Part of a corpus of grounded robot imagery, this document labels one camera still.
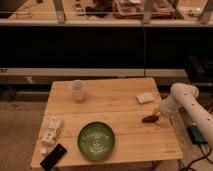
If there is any green plate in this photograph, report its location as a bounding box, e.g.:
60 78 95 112
77 122 115 161

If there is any clear plastic cup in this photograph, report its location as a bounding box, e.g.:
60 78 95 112
69 80 86 102

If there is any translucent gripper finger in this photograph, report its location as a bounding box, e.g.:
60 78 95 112
152 108 161 125

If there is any black phone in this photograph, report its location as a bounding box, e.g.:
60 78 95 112
40 143 67 171

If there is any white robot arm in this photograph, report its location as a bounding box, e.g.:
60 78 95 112
152 83 213 148

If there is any black box on floor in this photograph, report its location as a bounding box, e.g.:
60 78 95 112
187 125 207 144

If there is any white sponge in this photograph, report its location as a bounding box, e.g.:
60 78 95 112
136 92 154 104

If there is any black floor cable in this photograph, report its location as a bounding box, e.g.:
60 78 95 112
178 142 213 171

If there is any wooden table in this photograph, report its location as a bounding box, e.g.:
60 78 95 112
39 78 182 167

